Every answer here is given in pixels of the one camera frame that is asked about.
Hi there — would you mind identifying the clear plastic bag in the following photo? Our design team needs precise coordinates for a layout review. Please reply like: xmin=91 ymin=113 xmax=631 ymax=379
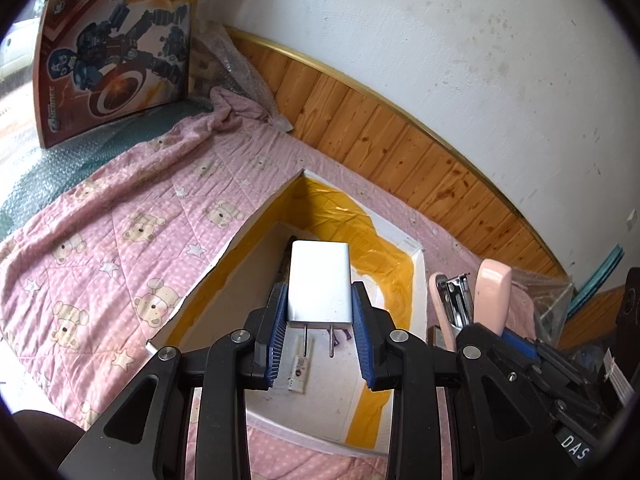
xmin=512 ymin=269 xmax=575 ymax=347

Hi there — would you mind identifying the purple silver hero figure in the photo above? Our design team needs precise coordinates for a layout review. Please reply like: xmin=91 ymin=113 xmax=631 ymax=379
xmin=333 ymin=330 xmax=352 ymax=346

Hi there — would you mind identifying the clear glue tube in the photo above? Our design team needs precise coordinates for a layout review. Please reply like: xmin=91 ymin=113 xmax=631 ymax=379
xmin=288 ymin=335 xmax=312 ymax=394

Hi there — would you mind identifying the teal board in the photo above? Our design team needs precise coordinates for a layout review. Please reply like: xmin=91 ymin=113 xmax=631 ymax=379
xmin=567 ymin=244 xmax=625 ymax=318

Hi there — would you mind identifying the pink bear-print quilt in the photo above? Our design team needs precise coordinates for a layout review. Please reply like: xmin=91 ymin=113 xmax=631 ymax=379
xmin=0 ymin=86 xmax=532 ymax=480

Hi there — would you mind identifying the pink stapler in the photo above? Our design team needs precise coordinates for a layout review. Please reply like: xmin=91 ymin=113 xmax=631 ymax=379
xmin=427 ymin=259 xmax=512 ymax=351

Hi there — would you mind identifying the robot toy box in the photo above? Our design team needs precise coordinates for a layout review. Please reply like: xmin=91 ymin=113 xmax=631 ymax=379
xmin=32 ymin=0 xmax=196 ymax=148

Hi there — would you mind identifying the bubble wrap at headboard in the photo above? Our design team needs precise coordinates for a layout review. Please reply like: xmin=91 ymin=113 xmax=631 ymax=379
xmin=188 ymin=21 xmax=293 ymax=132

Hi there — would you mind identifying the white phone charger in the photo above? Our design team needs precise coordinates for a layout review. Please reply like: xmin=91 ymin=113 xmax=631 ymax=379
xmin=288 ymin=240 xmax=352 ymax=359

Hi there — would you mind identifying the white cardboard box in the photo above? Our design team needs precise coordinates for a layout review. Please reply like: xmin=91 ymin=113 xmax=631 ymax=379
xmin=148 ymin=170 xmax=427 ymax=455

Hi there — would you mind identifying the black marker pen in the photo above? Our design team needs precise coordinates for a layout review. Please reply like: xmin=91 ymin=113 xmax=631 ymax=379
xmin=276 ymin=235 xmax=297 ymax=283

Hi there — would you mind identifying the wooden headboard panel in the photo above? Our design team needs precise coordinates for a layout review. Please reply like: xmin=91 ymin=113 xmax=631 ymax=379
xmin=221 ymin=25 xmax=640 ymax=351

